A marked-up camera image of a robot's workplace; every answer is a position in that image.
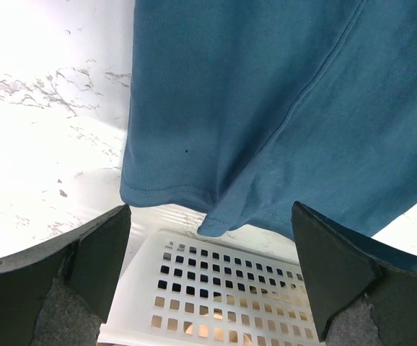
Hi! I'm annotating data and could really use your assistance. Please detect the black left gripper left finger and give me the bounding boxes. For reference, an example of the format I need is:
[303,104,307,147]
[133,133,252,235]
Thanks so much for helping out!
[0,205,131,345]

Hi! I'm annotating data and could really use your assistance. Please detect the blue t-shirt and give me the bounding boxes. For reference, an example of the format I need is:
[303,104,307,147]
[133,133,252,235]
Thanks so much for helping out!
[120,1,417,238]

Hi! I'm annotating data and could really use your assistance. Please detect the white plastic basket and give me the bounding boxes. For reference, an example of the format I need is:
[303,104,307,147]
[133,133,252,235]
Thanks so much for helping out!
[98,231,320,345]

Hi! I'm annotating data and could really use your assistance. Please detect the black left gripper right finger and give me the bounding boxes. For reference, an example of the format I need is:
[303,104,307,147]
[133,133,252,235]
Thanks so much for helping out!
[291,202,417,345]

